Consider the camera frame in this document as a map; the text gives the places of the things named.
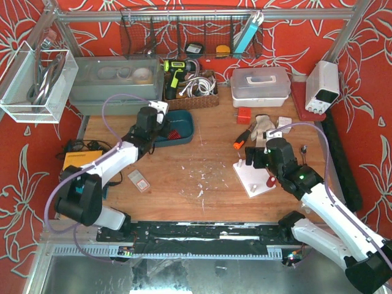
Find red spring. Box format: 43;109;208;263
167;130;181;140
266;176;276;188

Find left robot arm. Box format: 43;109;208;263
51;101;170;231

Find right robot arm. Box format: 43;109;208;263
245;138;391;293

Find teal plastic tray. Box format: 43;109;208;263
154;110;194;148

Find orange black screwdriver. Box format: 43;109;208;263
233;123;255;150

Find wicker basket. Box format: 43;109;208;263
162;85;219;110

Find white cotton work glove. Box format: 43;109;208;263
251;114;276;148

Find orange cube power socket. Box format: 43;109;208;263
236;107;252;124

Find white cube power socket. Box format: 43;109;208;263
276;116;292;134

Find ratchet wrench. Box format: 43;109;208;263
300;145;307;165

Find white box with warning label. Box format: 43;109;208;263
127;170;151;192

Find grey plastic storage box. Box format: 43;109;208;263
69;56;164;116

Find white plastic storage box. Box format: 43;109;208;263
230;67;291;108

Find red tray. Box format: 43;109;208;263
291;81;326;122

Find black tape measure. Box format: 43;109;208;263
184;42;205;59

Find orange teal device box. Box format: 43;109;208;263
59;149;108;200

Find yellow tape measure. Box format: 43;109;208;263
216;45;231;58

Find white power supply unit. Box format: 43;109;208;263
304;61;339;115

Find clear acrylic box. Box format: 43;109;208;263
1;42;78;124

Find blue white book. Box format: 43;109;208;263
233;10;265;58

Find white peg base plate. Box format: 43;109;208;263
233;159;276;198

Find white coiled cable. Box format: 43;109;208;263
180;76;217;98

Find green yellow cordless drill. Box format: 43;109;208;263
163;59;198;100

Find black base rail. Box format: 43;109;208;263
96;221;301;255

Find black wire basket shelf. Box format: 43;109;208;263
120;5;263;59

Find grey cables in acrylic box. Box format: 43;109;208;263
26;45;66;113

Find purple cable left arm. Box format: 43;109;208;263
44;93;154;264

